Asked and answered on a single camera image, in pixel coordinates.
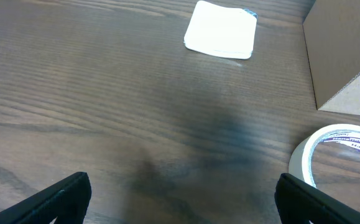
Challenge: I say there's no brown cardboard box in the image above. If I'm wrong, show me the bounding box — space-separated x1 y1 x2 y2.
303 0 360 115

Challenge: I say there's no white tape roll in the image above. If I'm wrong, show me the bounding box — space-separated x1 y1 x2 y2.
288 124 360 187

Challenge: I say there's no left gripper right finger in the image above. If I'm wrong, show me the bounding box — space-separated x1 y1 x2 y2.
274 173 360 224

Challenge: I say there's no yellow sticky note pad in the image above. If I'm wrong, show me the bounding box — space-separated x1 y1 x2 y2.
183 1 257 60

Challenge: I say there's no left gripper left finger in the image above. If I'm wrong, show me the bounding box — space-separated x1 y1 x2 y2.
0 172 92 224

